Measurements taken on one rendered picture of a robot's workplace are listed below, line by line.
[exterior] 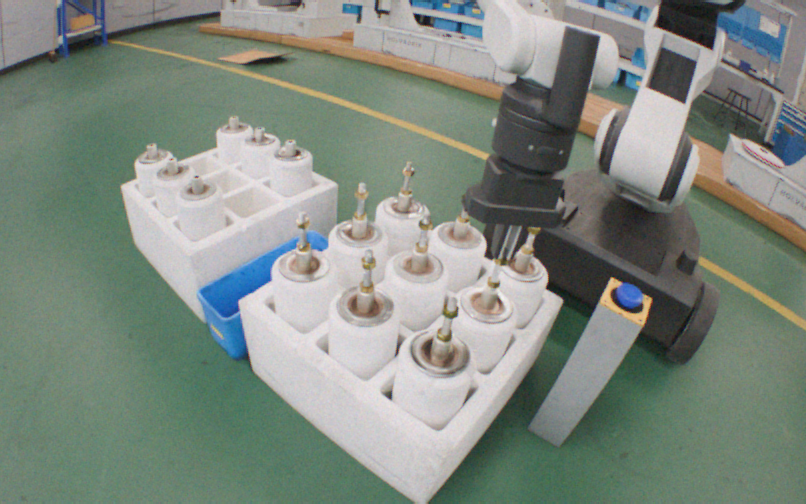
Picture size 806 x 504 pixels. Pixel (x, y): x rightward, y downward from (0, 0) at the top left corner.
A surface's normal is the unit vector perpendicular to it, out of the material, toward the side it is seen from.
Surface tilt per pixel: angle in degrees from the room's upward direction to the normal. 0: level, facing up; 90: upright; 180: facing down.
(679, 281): 45
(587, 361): 90
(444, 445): 0
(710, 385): 0
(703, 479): 0
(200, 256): 90
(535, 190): 90
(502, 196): 90
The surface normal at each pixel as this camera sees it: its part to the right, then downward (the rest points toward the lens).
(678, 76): -0.46, -0.11
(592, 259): -0.62, 0.40
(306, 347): 0.11, -0.80
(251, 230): 0.79, 0.43
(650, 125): -0.34, -0.32
